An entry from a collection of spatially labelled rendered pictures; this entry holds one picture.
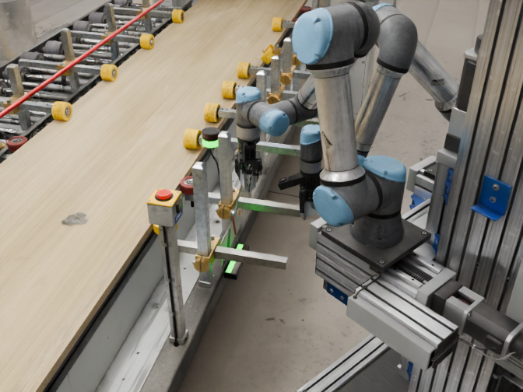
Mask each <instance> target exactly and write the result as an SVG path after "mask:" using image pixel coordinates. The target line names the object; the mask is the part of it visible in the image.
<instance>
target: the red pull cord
mask: <svg viewBox="0 0 523 392"><path fill-rule="evenodd" d="M164 1H165V0H159V1H158V2H157V3H155V4H154V5H152V6H151V7H149V8H148V9H147V10H145V11H144V12H142V13H141V14H139V15H138V16H136V17H135V18H134V19H132V20H131V21H130V22H128V23H126V24H125V25H124V26H123V27H121V28H120V29H118V30H117V31H115V32H114V33H112V34H111V35H110V36H109V37H107V38H105V39H104V40H102V41H101V42H99V43H98V44H97V45H96V46H94V47H92V48H91V49H90V50H88V51H87V52H86V53H85V54H83V55H81V56H80V57H78V58H77V59H75V60H74V61H73V62H72V63H70V64H69V65H67V66H65V67H64V68H63V69H62V70H60V71H59V72H57V73H56V74H54V75H53V76H52V77H50V78H49V79H47V80H46V81H45V82H43V83H41V84H40V85H39V86H38V87H36V88H35V89H33V90H32V91H30V92H29V93H27V94H26V95H25V96H23V97H22V98H20V99H19V100H17V101H16V102H15V103H13V104H12V105H11V106H9V107H7V108H6V109H5V110H3V111H2V112H1V113H0V119H1V118H3V117H4V116H5V115H6V114H8V113H9V112H11V111H12V110H14V109H15V108H17V107H18V106H19V105H20V104H22V103H23V102H25V101H26V100H28V99H29V98H30V97H32V96H33V95H34V94H36V93H37V92H39V91H40V90H42V89H43V88H44V87H45V86H47V85H48V84H50V83H51V82H53V81H54V80H56V78H58V77H59V76H61V75H62V74H64V73H65V72H67V71H68V70H69V69H70V68H72V67H73V66H75V65H76V64H78V63H79V62H81V60H83V59H84V58H86V57H87V56H89V55H90V54H92V53H93V52H94V51H95V50H97V49H98V48H100V47H101V46H103V45H104V44H105V43H106V42H108V41H109V40H111V39H112V38H114V37H115V36H117V35H118V34H119V33H120V32H122V31H123V30H125V29H126V28H128V27H129V26H131V25H132V24H133V23H134V22H136V21H137V20H139V19H140V18H142V17H143V16H144V15H145V14H147V13H148V12H150V11H151V10H153V9H154V8H156V7H157V6H158V5H159V4H161V3H162V2H164Z"/></svg>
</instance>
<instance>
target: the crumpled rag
mask: <svg viewBox="0 0 523 392"><path fill-rule="evenodd" d="M85 216H86V214H85V213H83V212H77V213H76V214H74V215H69V216H68V217H66V219H63V220H62V221H61V224H63V225H68V226H71V225H74V224H78V225H84V224H86V222H87V221H89V220H88V219H87V218H85Z"/></svg>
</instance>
